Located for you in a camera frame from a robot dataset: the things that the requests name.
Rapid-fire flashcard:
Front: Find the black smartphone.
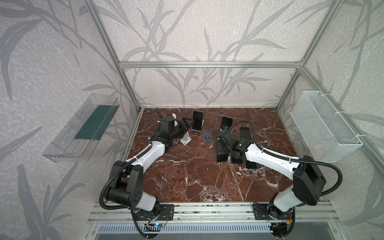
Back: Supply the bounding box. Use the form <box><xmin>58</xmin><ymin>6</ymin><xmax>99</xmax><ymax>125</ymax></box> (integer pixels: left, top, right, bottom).
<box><xmin>216</xmin><ymin>153</ymin><xmax>229</xmax><ymax>163</ymax></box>
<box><xmin>231</xmin><ymin>157</ymin><xmax>243</xmax><ymax>164</ymax></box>
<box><xmin>245</xmin><ymin>160</ymin><xmax>258</xmax><ymax>170</ymax></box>

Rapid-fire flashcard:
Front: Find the purple-edged smartphone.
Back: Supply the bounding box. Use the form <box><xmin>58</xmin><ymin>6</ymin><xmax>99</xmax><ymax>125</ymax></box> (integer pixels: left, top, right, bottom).
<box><xmin>192</xmin><ymin>111</ymin><xmax>204</xmax><ymax>132</ymax></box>

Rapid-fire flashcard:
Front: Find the green-edged smartphone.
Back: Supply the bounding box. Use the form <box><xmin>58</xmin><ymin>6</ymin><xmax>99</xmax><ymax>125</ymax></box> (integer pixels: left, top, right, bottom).
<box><xmin>220</xmin><ymin>116</ymin><xmax>234</xmax><ymax>131</ymax></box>

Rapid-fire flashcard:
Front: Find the black front smartphone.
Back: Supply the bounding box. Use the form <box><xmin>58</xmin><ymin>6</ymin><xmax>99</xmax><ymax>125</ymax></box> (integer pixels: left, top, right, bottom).
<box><xmin>245</xmin><ymin>160</ymin><xmax>258</xmax><ymax>170</ymax></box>

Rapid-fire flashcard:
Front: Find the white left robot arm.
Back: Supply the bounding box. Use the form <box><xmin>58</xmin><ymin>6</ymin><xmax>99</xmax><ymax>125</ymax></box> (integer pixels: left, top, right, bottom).
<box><xmin>99</xmin><ymin>114</ymin><xmax>194</xmax><ymax>216</ymax></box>

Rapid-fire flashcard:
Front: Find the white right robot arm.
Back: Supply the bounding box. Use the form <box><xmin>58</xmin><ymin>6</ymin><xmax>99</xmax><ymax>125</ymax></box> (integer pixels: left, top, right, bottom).
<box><xmin>217</xmin><ymin>130</ymin><xmax>326</xmax><ymax>216</ymax></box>

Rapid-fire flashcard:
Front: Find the grey round-base phone stand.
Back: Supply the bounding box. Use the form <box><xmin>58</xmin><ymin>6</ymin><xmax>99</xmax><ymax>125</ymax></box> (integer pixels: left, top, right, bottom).
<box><xmin>202</xmin><ymin>130</ymin><xmax>214</xmax><ymax>143</ymax></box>

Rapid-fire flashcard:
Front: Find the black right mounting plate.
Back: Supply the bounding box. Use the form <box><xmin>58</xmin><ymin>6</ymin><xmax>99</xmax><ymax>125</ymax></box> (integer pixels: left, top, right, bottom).
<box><xmin>252</xmin><ymin>202</ymin><xmax>295</xmax><ymax>221</ymax></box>

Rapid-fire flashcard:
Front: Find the black mounting plate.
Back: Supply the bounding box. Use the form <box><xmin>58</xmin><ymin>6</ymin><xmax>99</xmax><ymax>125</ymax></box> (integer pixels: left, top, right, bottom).
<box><xmin>252</xmin><ymin>202</ymin><xmax>295</xmax><ymax>221</ymax></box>
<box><xmin>135</xmin><ymin>204</ymin><xmax>175</xmax><ymax>221</ymax></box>

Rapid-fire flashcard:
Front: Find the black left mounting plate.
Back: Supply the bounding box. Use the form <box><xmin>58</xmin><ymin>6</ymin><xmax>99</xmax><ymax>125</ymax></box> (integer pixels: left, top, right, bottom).
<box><xmin>135</xmin><ymin>204</ymin><xmax>175</xmax><ymax>221</ymax></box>

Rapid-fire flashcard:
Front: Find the green circuit board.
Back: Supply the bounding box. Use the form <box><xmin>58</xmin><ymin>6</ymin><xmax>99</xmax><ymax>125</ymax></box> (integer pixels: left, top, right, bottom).
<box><xmin>146</xmin><ymin>222</ymin><xmax>167</xmax><ymax>232</ymax></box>

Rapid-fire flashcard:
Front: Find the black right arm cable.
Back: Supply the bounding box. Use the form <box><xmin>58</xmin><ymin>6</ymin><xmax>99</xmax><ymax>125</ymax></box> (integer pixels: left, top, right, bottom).
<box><xmin>229</xmin><ymin>120</ymin><xmax>343</xmax><ymax>197</ymax></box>

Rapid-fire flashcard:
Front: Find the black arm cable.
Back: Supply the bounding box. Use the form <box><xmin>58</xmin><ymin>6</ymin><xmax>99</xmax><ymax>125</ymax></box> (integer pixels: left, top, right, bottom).
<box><xmin>229</xmin><ymin>120</ymin><xmax>343</xmax><ymax>197</ymax></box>
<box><xmin>98</xmin><ymin>107</ymin><xmax>163</xmax><ymax>211</ymax></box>

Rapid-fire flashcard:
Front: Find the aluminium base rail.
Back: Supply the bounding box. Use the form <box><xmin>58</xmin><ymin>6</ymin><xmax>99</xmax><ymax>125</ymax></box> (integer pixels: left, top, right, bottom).
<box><xmin>86</xmin><ymin>201</ymin><xmax>340</xmax><ymax>224</ymax></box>

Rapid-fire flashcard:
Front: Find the white wire mesh basket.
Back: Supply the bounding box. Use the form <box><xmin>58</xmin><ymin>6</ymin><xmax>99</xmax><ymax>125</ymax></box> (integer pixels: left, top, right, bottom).
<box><xmin>291</xmin><ymin>91</ymin><xmax>363</xmax><ymax>163</ymax></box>

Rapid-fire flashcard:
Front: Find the clear plastic wall bin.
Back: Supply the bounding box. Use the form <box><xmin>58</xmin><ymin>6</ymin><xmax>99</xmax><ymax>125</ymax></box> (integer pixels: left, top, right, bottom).
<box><xmin>42</xmin><ymin>94</ymin><xmax>120</xmax><ymax>163</ymax></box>

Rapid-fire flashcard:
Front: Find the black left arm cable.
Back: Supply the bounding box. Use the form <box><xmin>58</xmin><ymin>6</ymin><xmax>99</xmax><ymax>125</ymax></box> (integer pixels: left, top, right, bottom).
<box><xmin>98</xmin><ymin>107</ymin><xmax>163</xmax><ymax>211</ymax></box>

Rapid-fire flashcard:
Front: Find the aluminium frame enclosure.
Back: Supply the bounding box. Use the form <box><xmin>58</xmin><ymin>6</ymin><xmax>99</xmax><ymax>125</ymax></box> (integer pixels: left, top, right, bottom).
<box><xmin>80</xmin><ymin>1</ymin><xmax>384</xmax><ymax>171</ymax></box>

